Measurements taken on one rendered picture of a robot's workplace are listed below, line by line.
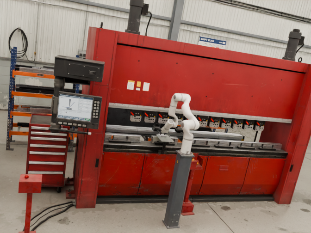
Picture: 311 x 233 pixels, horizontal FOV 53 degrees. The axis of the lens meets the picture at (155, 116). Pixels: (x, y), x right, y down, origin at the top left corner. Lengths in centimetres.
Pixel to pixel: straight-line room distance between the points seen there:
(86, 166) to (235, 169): 228
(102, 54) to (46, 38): 452
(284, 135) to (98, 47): 335
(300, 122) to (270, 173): 94
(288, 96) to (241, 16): 498
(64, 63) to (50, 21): 482
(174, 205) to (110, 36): 219
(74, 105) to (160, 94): 131
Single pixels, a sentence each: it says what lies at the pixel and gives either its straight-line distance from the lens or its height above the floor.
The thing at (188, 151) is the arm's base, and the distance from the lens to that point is 380.
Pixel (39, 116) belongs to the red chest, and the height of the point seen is 98.
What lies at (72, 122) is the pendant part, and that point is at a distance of 343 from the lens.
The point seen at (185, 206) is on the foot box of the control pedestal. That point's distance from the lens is 455.
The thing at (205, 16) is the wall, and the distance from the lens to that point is 925.
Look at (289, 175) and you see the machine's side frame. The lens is 555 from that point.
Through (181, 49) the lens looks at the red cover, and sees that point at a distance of 419.
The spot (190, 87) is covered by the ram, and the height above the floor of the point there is 172.
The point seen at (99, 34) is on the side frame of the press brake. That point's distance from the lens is 371.
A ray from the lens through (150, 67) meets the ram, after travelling 409.
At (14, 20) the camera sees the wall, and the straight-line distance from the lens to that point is 815.
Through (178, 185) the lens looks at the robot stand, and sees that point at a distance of 393.
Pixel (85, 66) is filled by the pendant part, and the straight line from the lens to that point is 332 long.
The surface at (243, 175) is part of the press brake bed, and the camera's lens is 515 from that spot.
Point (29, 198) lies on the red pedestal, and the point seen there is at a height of 60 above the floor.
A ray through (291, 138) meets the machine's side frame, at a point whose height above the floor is 111.
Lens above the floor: 228
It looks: 14 degrees down
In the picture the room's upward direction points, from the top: 10 degrees clockwise
